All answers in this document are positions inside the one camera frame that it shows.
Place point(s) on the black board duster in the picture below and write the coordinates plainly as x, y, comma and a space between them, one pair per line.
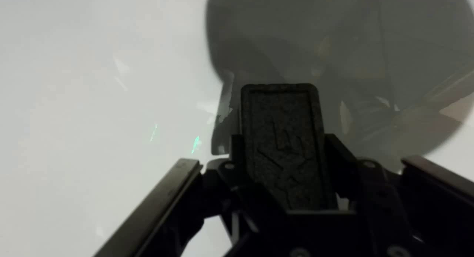
285, 138

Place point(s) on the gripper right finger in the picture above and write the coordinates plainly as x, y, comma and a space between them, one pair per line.
426, 205

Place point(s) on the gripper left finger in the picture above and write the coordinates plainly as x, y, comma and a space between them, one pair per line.
163, 197

